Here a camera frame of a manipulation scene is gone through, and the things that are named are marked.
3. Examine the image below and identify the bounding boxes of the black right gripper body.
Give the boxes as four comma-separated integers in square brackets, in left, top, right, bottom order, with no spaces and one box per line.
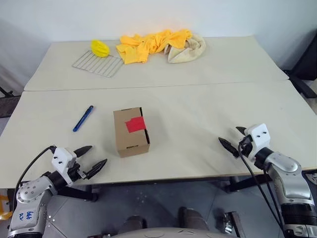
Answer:
[237,135,253,158]

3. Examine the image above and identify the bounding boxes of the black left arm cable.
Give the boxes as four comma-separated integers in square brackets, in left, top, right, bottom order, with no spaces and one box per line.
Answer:
[13,145,56,206]

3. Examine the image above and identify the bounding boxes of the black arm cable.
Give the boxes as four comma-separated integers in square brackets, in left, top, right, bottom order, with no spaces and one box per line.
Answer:
[239,148,285,238]
[13,145,56,206]

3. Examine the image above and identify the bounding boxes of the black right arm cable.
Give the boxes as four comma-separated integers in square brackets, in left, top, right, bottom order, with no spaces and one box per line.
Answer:
[239,148,285,238]

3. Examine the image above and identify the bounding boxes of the yellow crumpled plastic object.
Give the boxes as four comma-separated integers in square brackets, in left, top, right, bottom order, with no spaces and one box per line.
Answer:
[90,39,111,58]

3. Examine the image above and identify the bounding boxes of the beige towel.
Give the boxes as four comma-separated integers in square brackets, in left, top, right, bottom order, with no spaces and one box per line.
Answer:
[164,33,207,64]

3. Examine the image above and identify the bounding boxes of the dark rounded shape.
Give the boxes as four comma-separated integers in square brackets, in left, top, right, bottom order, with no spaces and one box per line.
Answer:
[178,206,209,230]

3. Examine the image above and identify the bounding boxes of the brown cardboard box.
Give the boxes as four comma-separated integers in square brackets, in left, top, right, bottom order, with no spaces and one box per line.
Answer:
[113,106,151,158]

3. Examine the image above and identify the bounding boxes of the yellow crumpled cloth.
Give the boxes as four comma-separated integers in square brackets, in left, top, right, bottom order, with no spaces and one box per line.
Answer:
[115,29,193,65]

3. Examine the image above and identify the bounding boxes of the blue pen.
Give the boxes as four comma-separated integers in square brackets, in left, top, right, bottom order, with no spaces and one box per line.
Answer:
[72,105,95,132]

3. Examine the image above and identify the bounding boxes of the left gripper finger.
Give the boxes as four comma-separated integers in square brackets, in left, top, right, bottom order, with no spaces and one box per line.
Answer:
[85,159,108,179]
[74,145,93,157]

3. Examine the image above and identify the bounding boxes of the black chair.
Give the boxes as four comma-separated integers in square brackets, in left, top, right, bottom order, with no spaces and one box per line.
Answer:
[284,31,317,100]

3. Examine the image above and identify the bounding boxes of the dark metal bracket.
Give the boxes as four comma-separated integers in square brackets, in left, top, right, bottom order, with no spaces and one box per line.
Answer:
[215,209,245,238]

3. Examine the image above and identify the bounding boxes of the black metal frame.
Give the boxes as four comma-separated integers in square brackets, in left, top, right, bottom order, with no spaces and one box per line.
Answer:
[0,84,23,119]

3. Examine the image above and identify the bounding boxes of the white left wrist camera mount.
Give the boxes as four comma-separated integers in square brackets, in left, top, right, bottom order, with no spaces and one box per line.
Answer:
[51,147,77,186]

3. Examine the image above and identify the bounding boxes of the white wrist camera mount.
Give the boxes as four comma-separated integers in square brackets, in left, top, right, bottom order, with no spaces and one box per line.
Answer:
[51,147,77,186]
[244,123,270,163]

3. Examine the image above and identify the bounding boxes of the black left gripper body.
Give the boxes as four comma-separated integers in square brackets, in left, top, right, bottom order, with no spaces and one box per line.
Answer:
[66,161,90,183]

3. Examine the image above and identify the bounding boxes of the red tape strip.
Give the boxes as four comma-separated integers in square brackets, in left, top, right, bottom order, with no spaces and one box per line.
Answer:
[125,116,147,133]

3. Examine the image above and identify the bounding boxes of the black table leg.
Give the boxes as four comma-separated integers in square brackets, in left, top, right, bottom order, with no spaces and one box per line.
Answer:
[56,183,100,203]
[217,175,270,193]

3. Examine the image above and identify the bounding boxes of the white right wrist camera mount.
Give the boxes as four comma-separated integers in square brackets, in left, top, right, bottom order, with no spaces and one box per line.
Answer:
[244,123,270,163]

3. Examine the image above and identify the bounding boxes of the metal wire rack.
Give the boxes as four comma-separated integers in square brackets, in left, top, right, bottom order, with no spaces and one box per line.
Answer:
[71,50,124,78]

